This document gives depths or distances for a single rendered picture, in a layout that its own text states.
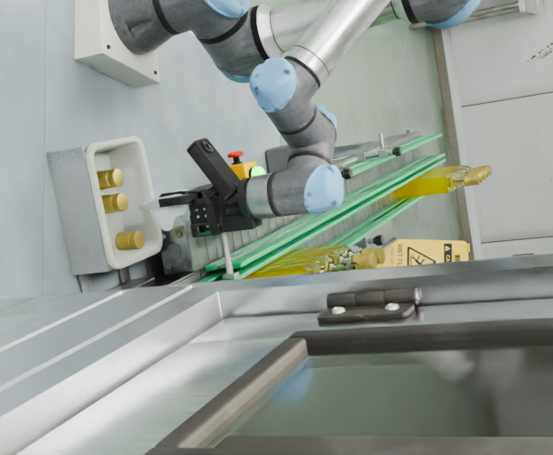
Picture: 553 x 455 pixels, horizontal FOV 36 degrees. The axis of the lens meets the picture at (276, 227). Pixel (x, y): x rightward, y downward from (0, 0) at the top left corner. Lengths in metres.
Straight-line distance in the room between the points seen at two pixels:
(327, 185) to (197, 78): 0.74
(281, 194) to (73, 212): 0.37
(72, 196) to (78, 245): 0.09
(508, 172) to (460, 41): 1.19
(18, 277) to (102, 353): 0.96
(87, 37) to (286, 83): 0.47
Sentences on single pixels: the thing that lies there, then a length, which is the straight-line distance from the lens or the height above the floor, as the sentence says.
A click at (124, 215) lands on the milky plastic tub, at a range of 1.66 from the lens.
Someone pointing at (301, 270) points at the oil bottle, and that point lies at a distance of 1.65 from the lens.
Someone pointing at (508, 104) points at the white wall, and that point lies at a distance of 7.47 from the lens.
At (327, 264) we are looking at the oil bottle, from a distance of 1.71.
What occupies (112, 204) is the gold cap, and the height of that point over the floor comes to 0.80.
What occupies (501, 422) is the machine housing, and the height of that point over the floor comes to 1.66.
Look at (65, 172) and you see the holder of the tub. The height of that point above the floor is 0.78.
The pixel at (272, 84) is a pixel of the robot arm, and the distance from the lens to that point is 1.33.
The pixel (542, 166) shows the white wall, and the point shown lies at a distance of 7.48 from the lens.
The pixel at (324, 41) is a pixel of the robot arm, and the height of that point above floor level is 1.25.
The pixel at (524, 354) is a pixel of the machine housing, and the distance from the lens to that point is 0.45.
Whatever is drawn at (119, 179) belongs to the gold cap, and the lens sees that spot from 1.59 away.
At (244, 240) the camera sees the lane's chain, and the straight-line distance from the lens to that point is 1.85.
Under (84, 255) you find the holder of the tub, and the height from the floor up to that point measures 0.79.
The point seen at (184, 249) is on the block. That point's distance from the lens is 1.64.
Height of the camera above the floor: 1.73
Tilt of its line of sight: 25 degrees down
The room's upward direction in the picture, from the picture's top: 84 degrees clockwise
